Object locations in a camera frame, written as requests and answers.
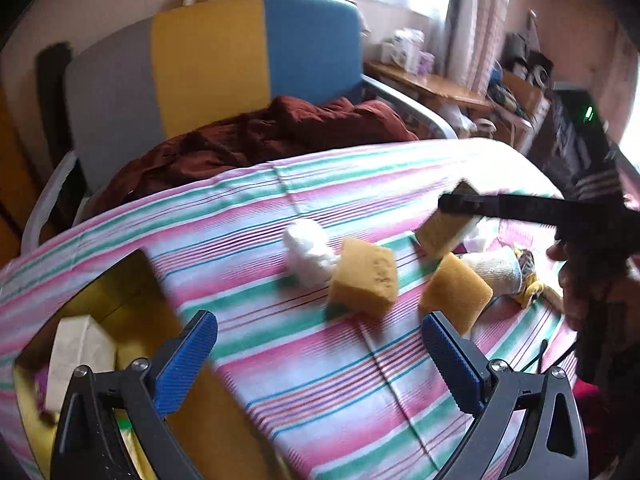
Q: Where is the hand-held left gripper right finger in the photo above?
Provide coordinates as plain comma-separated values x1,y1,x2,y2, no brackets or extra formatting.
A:
421,311,591,480

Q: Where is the grey yellow blue headboard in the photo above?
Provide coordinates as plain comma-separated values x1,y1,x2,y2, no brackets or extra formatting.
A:
65,0,366,196

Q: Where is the red cloth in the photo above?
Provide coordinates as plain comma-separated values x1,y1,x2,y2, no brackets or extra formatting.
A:
574,379,640,463

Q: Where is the white knit sock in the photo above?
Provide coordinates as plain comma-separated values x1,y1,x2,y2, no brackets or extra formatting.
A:
460,248,526,297

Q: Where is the white carton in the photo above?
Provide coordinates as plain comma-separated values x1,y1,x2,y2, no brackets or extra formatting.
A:
391,27,426,74

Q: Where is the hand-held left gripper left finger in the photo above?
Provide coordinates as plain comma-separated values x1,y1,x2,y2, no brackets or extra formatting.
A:
50,310,218,480

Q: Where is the striped bed sheet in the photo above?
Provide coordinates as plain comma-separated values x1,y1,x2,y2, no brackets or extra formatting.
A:
0,137,581,480

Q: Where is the black cable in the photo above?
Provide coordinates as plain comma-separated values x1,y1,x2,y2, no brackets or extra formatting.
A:
520,337,581,376

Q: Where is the wooden desk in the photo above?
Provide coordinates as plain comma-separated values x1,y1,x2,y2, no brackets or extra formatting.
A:
364,60,533,133

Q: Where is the yellow sponge with green side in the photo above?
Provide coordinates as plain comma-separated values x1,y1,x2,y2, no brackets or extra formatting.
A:
326,237,400,320

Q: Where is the gold-lined gift box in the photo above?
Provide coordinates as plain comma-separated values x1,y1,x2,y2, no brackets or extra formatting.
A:
12,249,281,480

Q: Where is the grey bed side rail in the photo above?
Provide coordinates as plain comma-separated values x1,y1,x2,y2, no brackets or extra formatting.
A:
359,74,457,140

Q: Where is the clear plastic bag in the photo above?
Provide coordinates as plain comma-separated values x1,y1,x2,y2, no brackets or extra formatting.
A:
282,218,339,288

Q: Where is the yellow patterned cloth bundle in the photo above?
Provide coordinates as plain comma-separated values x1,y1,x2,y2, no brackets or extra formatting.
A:
514,250,563,310

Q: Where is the person's right hand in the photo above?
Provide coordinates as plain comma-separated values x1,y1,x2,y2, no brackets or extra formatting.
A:
546,241,612,332

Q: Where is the cluttered shelf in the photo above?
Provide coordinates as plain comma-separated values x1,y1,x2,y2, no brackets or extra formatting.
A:
487,10,557,138

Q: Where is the yellow sponge with white side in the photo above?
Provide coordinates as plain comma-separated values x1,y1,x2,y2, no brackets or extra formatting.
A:
415,181,482,262

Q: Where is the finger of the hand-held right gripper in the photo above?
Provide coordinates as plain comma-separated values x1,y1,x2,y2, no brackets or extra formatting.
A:
438,194,482,218

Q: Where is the plain yellow sponge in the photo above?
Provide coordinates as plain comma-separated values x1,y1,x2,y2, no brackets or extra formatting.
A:
419,252,494,337

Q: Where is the white bed side rail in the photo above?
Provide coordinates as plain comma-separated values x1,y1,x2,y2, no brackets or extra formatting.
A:
21,151,78,253

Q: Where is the maroon blanket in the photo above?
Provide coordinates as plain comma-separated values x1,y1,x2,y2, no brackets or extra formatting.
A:
82,95,418,221

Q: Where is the patterned curtain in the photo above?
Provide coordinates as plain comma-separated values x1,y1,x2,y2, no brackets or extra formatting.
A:
444,0,512,96

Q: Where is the cream soap bar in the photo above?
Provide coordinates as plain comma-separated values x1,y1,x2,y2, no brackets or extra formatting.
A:
45,314,118,412

